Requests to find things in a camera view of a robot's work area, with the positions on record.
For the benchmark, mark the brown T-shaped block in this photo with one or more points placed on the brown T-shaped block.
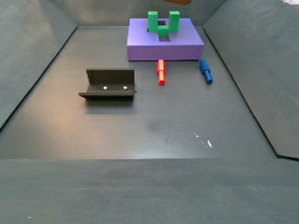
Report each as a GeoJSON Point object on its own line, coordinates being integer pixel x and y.
{"type": "Point", "coordinates": [180, 2]}

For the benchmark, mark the purple base board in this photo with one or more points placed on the purple base board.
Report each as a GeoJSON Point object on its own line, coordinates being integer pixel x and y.
{"type": "Point", "coordinates": [181, 46]}

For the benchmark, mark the blue peg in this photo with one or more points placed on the blue peg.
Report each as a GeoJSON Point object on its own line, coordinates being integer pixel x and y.
{"type": "Point", "coordinates": [206, 71]}

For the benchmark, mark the green U-shaped block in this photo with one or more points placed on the green U-shaped block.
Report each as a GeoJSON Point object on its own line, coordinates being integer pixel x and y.
{"type": "Point", "coordinates": [163, 27]}

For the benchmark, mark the red peg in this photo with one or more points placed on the red peg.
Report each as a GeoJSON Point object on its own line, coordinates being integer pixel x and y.
{"type": "Point", "coordinates": [160, 72]}

